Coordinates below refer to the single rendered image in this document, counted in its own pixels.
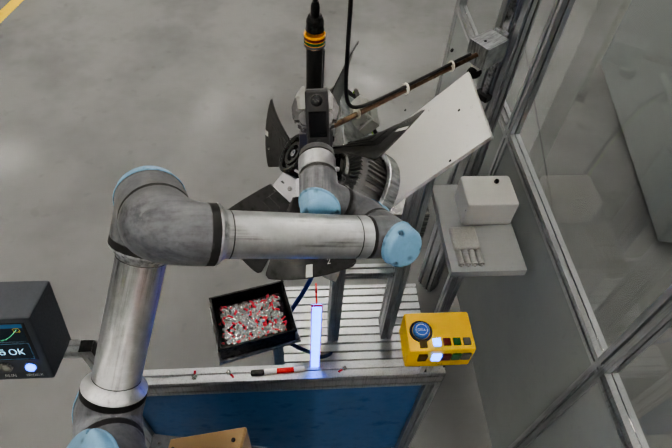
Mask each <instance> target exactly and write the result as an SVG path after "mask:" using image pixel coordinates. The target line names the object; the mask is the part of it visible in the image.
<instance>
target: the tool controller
mask: <svg viewBox="0 0 672 448"><path fill-rule="evenodd" d="M70 340H71V337H70V335H69V332H68V329H67V327H66V324H65V321H64V319H63V316H62V313H61V311H60V308H59V305H58V303H57V300H56V297H55V295H54V292H53V290H52V287H51V284H50V282H49V281H10V282H0V364H2V363H9V364H11V365H12V366H13V367H14V369H13V370H12V371H11V372H3V371H2V370H0V380H6V379H33V378H53V377H55V375H56V373H57V371H58V368H59V366H60V364H61V361H62V359H63V357H64V354H65V352H66V350H67V348H68V345H69V342H70ZM27 362H33V363H35V364H37V365H38V369H37V370H36V371H27V370H26V369H25V368H24V365H25V363H27Z"/></svg>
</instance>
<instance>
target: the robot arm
mask: <svg viewBox="0 0 672 448"><path fill-rule="evenodd" d="M338 117H339V107H338V104H337V102H336V100H335V98H334V96H333V94H332V93H331V91H330V90H329V89H328V88H327V87H326V86H323V88H315V89H306V87H305V86H302V87H301V88H300V89H299V91H298V92H297V94H296V97H295V98H294V101H293V104H292V118H293V120H294V121H295V123H298V129H300V130H299V147H300V154H299V160H298V173H299V199H298V203H299V207H300V213H289V212H263V211H237V210H225V209H224V208H223V207H222V206H221V205H220V204H219V203H207V202H200V201H196V200H193V199H191V198H189V197H188V195H187V193H186V190H185V187H184V185H183V183H182V182H181V180H180V179H179V178H178V177H176V176H175V175H174V174H173V173H171V172H170V171H168V170H166V169H164V168H162V167H158V166H141V167H137V168H135V169H132V170H130V171H129V172H127V173H126V174H124V175H123V176H122V177H121V178H120V180H119V181H118V183H117V185H116V187H115V189H114V191H113V196H112V200H113V205H114V209H113V215H112V220H111V226H110V231H109V236H108V242H107V244H108V246H109V248H110V249H111V250H112V251H113V252H114V253H115V257H114V262H113V267H112V272H111V277H110V282H109V287H108V293H107V298H106V303H105V308H104V313H103V318H102V323H101V329H100V334H99V339H98V344H97V349H96V354H95V359H94V365H93V370H92V372H90V373H89V374H87V375H86V376H85V377H84V378H83V379H82V381H81V384H80V389H79V392H78V393H77V396H76V398H75V401H74V403H73V407H72V423H73V432H72V441H71V442H70V443H69V445H68V446H67V448H147V447H146V443H145V435H144V431H143V423H142V418H143V411H144V406H145V402H146V397H147V393H148V382H147V380H146V379H145V377H144V376H143V371H144V366H145V361H146V357H147V352H148V348H149V343H150V338H151V334H152V329H153V325H154V320H155V315H156V311H157V306H158V302H159V297H160V292H161V288H162V283H163V279H164V274H165V270H166V265H167V264H168V265H179V266H217V265H218V264H219V263H220V262H221V261H222V260H224V259H364V258H367V259H383V260H384V261H385V262H386V263H388V264H390V265H392V266H394V267H405V266H408V265H410V264H411V263H412V262H414V261H415V259H416V258H417V257H418V255H419V253H420V250H421V246H422V240H421V237H420V235H419V233H418V232H417V231H416V230H415V229H414V228H412V227H411V225H410V224H409V223H408V222H405V221H403V220H401V219H400V218H398V217H397V216H395V215H394V214H392V213H391V212H389V209H388V208H387V207H386V206H384V205H382V204H381V203H380V202H379V201H377V200H375V199H371V198H369V197H366V196H364V195H362V194H360V193H358V192H356V191H354V190H352V189H350V188H348V187H345V186H343V185H341V184H339V183H338V179H337V172H339V170H340V168H339V167H336V159H335V155H334V150H333V148H332V144H333V130H332V129H333V128H334V123H337V119H338ZM301 148H302V149H301Z"/></svg>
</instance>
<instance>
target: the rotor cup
mask: <svg viewBox="0 0 672 448"><path fill-rule="evenodd" d="M294 149H295V150H296V152H295V154H294V156H292V157H291V155H290V154H291V152H292V150H294ZM299 154H300V147H299V134H297V135H295V136H294V137H292V138H291V139H290V140H289V141H288V142H287V144H286V145H285V147H284V149H283V150H282V153H281V155H280V159H279V169H280V170H281V172H283V173H284V174H286V175H288V176H290V177H291V178H293V179H295V180H296V179H297V178H299V174H298V173H297V172H295V171H294V170H298V160H299ZM338 156H339V158H337V159H336V167H339V168H340V170H339V172H337V179H338V181H339V179H340V177H341V175H342V172H343V169H344V165H345V157H344V154H343V153H340V154H338Z"/></svg>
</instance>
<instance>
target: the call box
mask: <svg viewBox="0 0 672 448"><path fill-rule="evenodd" d="M418 322H423V323H427V325H428V326H429V328H430V333H429V336H428V337H427V338H425V339H419V338H417V337H415V336H414V334H413V327H414V325H415V324H416V323H418ZM399 333H400V340H401V347H402V354H403V361H404V366H406V367H409V366H437V365H462V364H468V363H469V361H470V359H471V357H472V356H473V354H474V352H475V350H476V346H475V342H474V338H473V334H472V329H471V325H470V321H469V317H468V313H467V312H444V313H411V314H404V316H403V319H402V323H401V326H400V329H399ZM459 337H460V339H461V343H462V345H454V343H453V338H459ZM463 337H470V338H471V343H472V344H471V345H464V343H463ZM433 338H440V339H441V344H442V345H441V346H434V344H433ZM443 338H450V339H451V344H452V345H451V346H444V343H443ZM420 340H427V344H428V348H420V344H419V341H420ZM445 353H452V354H453V353H472V356H471V357H470V359H469V360H448V361H441V359H440V361H431V357H432V355H433V354H445ZM419 354H428V358H427V360H426V361H422V362H417V358H418V356H419Z"/></svg>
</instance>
